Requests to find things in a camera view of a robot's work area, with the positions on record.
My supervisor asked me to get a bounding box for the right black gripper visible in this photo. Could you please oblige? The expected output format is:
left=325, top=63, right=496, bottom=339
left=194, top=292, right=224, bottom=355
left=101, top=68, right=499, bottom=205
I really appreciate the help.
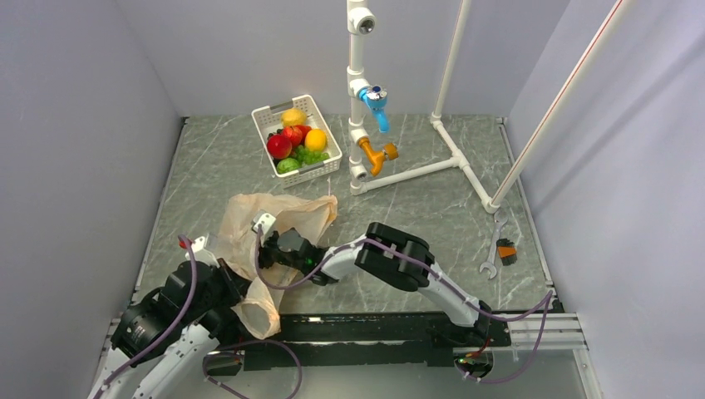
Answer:
left=244, top=229, right=308, bottom=272

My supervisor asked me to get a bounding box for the orange translucent plastic bag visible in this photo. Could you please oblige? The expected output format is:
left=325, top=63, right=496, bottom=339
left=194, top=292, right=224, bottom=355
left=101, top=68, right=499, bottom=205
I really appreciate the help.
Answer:
left=211, top=192, right=339, bottom=341

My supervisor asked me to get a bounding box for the green fake fruit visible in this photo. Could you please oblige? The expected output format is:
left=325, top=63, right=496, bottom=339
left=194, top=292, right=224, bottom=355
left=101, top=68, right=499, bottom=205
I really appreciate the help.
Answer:
left=276, top=157, right=302, bottom=175

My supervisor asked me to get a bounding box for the green fake grape bunch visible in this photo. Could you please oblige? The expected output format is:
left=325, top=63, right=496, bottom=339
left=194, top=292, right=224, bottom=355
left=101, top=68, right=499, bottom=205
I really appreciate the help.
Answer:
left=292, top=145, right=330, bottom=166

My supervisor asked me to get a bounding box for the red fake peach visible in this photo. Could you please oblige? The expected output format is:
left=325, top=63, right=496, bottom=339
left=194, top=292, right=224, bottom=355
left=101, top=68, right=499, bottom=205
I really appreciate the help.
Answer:
left=266, top=134, right=293, bottom=160

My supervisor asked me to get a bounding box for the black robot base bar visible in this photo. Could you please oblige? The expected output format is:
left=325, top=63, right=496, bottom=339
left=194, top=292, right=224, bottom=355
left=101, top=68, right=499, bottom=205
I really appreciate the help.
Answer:
left=200, top=311, right=513, bottom=376

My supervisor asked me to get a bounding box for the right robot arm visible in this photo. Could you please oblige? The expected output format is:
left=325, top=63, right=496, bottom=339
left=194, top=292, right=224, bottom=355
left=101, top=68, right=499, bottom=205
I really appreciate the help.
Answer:
left=252, top=221, right=491, bottom=345

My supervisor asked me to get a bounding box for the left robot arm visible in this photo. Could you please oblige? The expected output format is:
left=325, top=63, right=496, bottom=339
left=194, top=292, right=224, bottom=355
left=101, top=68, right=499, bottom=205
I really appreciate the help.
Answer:
left=89, top=259, right=251, bottom=398

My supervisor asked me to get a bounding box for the orange fake orange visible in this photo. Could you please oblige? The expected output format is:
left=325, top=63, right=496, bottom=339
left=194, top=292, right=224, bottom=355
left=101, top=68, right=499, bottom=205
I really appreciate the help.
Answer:
left=304, top=129, right=328, bottom=152

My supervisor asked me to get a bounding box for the dark fake grape bunch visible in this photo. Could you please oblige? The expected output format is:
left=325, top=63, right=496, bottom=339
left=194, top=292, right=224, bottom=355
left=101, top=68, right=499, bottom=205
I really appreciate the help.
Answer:
left=267, top=129, right=283, bottom=139

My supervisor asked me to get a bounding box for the red fake pepper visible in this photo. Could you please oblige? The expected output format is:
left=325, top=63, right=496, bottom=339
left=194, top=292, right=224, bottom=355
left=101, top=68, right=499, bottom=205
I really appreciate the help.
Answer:
left=298, top=125, right=312, bottom=137

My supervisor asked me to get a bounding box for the yellow fake lemon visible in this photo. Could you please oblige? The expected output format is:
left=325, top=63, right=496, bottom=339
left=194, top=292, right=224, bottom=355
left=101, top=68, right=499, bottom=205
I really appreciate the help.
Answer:
left=280, top=108, right=308, bottom=127

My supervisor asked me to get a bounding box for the orange plastic faucet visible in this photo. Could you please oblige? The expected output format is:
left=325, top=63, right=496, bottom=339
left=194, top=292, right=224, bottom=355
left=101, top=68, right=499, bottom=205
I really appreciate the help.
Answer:
left=357, top=137, right=398, bottom=176

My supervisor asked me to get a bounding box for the blue plastic faucet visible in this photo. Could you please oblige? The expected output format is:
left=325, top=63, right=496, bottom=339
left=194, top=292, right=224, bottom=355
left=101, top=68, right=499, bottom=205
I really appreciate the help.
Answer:
left=357, top=85, right=390, bottom=134

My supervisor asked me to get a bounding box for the silver wrench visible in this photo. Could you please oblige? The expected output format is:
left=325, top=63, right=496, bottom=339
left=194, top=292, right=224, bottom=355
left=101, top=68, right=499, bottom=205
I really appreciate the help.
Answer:
left=479, top=209, right=508, bottom=280

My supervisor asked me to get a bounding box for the small orange black block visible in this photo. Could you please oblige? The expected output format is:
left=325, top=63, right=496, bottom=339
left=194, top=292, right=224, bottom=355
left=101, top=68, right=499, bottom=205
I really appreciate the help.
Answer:
left=496, top=238, right=518, bottom=266

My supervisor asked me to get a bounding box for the white diagonal pole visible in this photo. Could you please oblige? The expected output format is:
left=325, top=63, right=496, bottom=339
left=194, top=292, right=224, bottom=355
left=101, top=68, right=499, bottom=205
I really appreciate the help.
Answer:
left=485, top=0, right=629, bottom=211

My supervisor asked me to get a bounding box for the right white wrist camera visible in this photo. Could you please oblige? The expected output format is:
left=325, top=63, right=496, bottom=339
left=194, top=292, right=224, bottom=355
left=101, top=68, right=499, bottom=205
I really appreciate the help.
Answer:
left=251, top=210, right=277, bottom=240

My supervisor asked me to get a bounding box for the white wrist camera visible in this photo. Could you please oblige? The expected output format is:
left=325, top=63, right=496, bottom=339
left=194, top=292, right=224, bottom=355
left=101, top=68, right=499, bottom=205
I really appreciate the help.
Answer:
left=178, top=234, right=219, bottom=267
left=251, top=210, right=277, bottom=240

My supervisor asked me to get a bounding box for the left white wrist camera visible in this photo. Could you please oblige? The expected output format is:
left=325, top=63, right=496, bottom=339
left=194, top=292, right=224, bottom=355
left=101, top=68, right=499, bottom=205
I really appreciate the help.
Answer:
left=178, top=234, right=219, bottom=267

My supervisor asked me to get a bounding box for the white pvc pipe frame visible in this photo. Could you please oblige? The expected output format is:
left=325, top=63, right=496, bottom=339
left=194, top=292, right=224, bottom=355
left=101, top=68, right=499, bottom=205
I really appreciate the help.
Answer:
left=346, top=1, right=500, bottom=214

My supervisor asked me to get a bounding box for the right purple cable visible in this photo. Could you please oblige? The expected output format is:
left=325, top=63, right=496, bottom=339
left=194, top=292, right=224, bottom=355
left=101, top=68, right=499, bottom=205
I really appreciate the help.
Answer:
left=253, top=223, right=554, bottom=324

